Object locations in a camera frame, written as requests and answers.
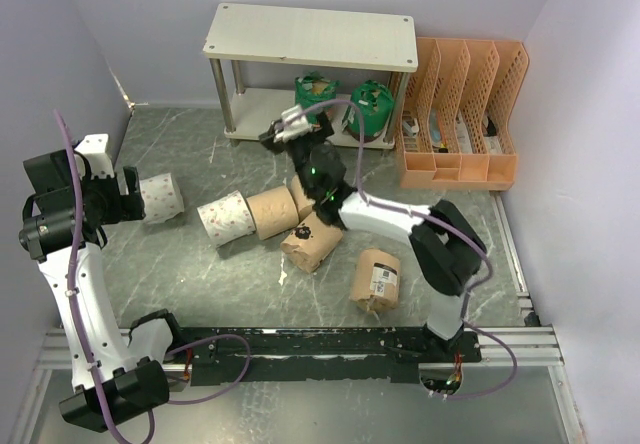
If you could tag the tan paper roll left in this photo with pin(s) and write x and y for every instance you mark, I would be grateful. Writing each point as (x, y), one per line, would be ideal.
(273, 211)

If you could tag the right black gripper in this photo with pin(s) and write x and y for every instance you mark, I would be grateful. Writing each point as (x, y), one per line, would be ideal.
(267, 140)

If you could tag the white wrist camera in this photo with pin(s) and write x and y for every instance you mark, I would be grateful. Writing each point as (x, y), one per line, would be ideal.
(292, 124)
(93, 157)

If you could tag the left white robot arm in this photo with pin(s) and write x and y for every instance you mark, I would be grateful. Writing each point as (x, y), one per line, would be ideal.
(115, 377)

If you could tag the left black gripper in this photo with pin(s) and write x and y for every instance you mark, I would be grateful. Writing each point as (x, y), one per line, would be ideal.
(125, 206)

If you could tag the tan roll with label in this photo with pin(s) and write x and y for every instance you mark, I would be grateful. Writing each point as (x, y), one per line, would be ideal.
(376, 283)

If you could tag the orange plastic file organizer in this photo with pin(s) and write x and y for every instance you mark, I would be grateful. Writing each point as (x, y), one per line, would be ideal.
(454, 130)

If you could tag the tan roll with black mark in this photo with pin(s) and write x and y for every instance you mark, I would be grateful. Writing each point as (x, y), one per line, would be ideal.
(310, 243)

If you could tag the green torn roll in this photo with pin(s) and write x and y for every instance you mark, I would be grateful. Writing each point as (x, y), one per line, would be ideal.
(312, 88)

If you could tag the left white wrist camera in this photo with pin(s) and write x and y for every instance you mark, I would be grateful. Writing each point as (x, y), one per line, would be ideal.
(93, 157)

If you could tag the white dotted paper roll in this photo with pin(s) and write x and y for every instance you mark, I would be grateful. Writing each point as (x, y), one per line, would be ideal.
(162, 198)

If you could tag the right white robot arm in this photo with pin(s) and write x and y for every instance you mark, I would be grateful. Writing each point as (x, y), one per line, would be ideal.
(447, 248)

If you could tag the tan paper roll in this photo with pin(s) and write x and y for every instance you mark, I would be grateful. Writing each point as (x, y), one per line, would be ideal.
(304, 205)
(273, 211)

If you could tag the white two-tier shelf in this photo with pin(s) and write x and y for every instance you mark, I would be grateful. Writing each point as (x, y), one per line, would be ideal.
(312, 38)

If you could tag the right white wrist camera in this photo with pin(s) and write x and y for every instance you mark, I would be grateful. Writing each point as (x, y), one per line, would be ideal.
(292, 124)

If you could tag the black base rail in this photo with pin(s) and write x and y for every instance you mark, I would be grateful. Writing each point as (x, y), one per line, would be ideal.
(396, 354)

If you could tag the tan paper roll back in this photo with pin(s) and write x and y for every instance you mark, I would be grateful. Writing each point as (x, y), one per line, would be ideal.
(304, 205)

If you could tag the green roll with brown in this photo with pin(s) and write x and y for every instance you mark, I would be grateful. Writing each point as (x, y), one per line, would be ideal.
(376, 103)

